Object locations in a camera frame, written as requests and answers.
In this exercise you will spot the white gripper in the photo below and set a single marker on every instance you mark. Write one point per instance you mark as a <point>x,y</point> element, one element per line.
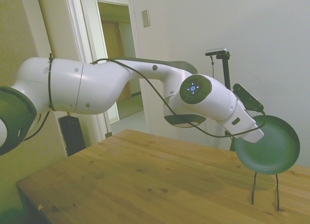
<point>256,134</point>

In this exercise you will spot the green round plate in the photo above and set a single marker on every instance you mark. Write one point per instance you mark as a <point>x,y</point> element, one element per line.
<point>273,151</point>

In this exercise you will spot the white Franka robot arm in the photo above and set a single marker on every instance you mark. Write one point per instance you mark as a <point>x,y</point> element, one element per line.
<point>97,88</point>

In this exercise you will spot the brown wooden hallway door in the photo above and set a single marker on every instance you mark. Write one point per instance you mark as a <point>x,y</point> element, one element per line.
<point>113,39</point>

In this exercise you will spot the black box heater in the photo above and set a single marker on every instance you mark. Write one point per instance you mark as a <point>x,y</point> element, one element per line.
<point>72,136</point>

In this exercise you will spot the cream open door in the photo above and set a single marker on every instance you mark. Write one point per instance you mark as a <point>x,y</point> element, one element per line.
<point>63,27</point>

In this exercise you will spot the black jointed camera stand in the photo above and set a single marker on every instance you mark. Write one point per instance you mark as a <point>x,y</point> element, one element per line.
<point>226,71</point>

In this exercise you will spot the grey camera on stand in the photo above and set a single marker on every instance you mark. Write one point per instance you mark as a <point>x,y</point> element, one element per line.
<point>216,51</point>

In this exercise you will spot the beige wall switch plate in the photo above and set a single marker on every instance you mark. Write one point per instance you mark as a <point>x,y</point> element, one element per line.
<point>145,18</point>

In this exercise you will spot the white door frame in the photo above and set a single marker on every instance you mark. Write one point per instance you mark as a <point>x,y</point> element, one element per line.
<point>87,27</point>

